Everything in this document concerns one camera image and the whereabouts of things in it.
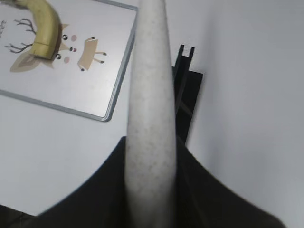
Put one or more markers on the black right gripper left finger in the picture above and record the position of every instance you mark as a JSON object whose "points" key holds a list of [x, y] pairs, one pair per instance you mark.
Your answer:
{"points": [[97, 203]]}

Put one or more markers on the yellow banana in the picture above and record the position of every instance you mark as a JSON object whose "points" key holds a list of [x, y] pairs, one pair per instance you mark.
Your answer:
{"points": [[47, 22]]}

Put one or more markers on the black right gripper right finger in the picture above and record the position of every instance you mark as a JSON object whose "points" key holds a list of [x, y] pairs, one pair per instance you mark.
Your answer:
{"points": [[204, 202]]}

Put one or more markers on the black knife stand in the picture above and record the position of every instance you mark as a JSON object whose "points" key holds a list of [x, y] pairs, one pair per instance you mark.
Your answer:
{"points": [[186, 89]]}

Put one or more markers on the white-handled kitchen knife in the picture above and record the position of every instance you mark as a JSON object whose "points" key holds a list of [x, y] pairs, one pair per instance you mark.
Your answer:
{"points": [[150, 155]]}

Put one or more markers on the white deer cutting board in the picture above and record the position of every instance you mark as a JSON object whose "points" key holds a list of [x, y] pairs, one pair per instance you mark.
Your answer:
{"points": [[85, 74]]}

